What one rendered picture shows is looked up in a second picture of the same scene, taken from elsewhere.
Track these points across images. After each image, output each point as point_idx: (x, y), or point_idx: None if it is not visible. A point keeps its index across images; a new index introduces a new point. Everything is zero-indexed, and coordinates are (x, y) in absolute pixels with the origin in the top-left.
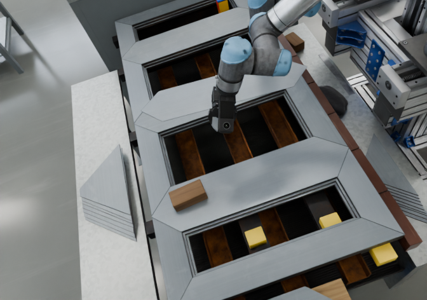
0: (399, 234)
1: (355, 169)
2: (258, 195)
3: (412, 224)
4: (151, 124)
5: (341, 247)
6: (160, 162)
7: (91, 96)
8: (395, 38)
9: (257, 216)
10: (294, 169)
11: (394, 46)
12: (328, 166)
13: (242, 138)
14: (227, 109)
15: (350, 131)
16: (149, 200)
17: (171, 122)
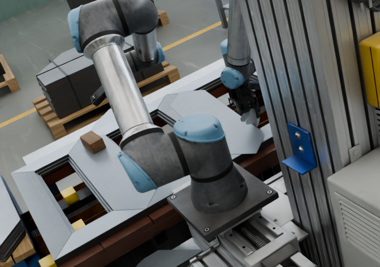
0: (54, 257)
1: (120, 218)
2: (95, 175)
3: None
4: (165, 102)
5: (47, 229)
6: None
7: (212, 71)
8: (282, 179)
9: (91, 193)
10: (120, 185)
11: (266, 181)
12: (123, 202)
13: None
14: (102, 89)
15: None
16: (94, 131)
17: (169, 110)
